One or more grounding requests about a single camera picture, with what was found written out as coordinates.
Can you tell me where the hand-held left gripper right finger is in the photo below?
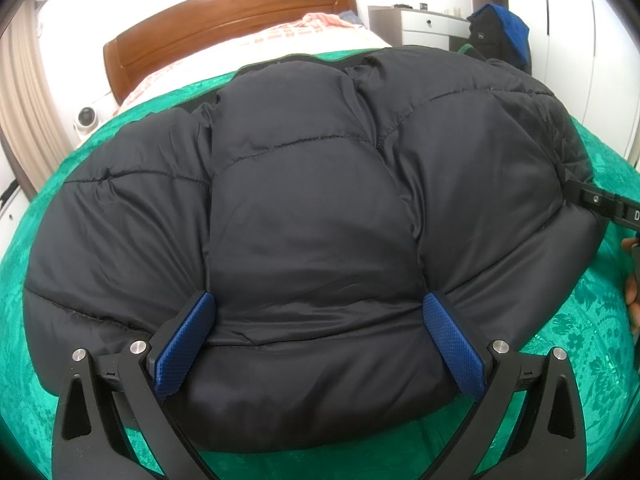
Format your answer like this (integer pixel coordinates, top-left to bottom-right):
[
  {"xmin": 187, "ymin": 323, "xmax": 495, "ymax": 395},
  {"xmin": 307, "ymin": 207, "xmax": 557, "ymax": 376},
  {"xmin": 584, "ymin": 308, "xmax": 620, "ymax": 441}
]
[{"xmin": 422, "ymin": 291, "xmax": 588, "ymax": 480}]

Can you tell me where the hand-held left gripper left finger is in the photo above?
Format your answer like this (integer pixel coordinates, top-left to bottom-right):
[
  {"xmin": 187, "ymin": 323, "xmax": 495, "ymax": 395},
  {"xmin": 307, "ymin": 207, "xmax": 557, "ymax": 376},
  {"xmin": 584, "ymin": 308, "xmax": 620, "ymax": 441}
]
[{"xmin": 50, "ymin": 291, "xmax": 218, "ymax": 480}]

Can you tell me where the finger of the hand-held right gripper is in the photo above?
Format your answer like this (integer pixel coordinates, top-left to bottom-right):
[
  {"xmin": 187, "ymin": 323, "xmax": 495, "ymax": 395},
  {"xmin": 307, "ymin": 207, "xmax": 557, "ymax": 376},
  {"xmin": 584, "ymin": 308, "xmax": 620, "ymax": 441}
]
[{"xmin": 564, "ymin": 167, "xmax": 621, "ymax": 222}]

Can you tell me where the black puffer jacket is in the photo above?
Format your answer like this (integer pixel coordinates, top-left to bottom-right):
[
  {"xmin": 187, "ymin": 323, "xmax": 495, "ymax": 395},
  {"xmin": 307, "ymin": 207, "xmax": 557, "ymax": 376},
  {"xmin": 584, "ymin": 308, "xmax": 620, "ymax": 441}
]
[{"xmin": 22, "ymin": 45, "xmax": 603, "ymax": 456}]

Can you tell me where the person's right hand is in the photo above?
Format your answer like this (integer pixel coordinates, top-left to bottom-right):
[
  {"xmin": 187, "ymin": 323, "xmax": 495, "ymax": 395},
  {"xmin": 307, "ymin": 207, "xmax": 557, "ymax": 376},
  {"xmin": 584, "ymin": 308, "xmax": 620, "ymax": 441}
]
[{"xmin": 620, "ymin": 237, "xmax": 640, "ymax": 337}]

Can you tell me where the green patterned blanket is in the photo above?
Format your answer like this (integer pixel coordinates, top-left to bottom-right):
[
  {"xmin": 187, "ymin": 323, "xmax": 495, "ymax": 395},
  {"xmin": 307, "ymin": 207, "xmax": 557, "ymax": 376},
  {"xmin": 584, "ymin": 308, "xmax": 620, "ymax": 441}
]
[{"xmin": 0, "ymin": 45, "xmax": 640, "ymax": 480}]

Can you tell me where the white wardrobe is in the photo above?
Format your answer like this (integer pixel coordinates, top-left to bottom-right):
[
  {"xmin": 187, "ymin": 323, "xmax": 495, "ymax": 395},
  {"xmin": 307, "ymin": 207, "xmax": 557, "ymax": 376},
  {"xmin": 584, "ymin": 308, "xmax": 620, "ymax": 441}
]
[{"xmin": 470, "ymin": 0, "xmax": 640, "ymax": 171}]

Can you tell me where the blue garment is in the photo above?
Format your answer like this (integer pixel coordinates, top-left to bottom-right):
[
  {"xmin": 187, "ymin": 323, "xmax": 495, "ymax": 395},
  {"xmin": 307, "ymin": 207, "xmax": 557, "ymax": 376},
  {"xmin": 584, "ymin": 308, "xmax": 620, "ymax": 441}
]
[{"xmin": 472, "ymin": 2, "xmax": 532, "ymax": 68}]

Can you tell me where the black coat on chair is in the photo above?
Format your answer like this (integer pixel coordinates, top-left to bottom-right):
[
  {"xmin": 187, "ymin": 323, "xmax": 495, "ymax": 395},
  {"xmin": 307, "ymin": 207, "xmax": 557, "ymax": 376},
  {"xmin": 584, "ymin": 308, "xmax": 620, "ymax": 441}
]
[{"xmin": 460, "ymin": 10, "xmax": 531, "ymax": 73}]

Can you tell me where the white drawer cabinet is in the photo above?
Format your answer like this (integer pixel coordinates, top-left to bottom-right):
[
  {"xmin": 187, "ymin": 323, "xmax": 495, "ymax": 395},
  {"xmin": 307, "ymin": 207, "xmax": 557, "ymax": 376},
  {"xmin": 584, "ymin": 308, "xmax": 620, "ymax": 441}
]
[{"xmin": 0, "ymin": 175, "xmax": 31, "ymax": 261}]

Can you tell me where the white dresser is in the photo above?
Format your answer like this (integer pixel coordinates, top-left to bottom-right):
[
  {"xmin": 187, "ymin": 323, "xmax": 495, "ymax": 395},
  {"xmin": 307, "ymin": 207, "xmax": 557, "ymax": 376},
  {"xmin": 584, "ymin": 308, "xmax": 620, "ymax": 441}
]
[{"xmin": 367, "ymin": 4, "xmax": 473, "ymax": 51}]

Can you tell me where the beige curtain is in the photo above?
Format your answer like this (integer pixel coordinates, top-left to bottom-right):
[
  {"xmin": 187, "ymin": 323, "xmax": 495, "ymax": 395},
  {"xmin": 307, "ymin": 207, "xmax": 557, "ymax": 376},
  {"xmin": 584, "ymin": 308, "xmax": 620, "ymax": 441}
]
[{"xmin": 0, "ymin": 0, "xmax": 76, "ymax": 201}]

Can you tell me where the wooden headboard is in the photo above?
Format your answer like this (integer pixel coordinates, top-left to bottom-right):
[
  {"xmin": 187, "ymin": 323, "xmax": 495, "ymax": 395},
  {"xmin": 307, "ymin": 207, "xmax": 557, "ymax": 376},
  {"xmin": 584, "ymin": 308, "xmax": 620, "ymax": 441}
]
[{"xmin": 102, "ymin": 0, "xmax": 358, "ymax": 103}]

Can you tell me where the white round camera device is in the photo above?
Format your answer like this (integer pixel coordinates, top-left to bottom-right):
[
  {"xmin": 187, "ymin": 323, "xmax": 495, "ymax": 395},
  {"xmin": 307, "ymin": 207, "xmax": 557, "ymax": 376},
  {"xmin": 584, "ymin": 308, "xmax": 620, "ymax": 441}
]
[{"xmin": 72, "ymin": 105, "xmax": 103, "ymax": 135}]

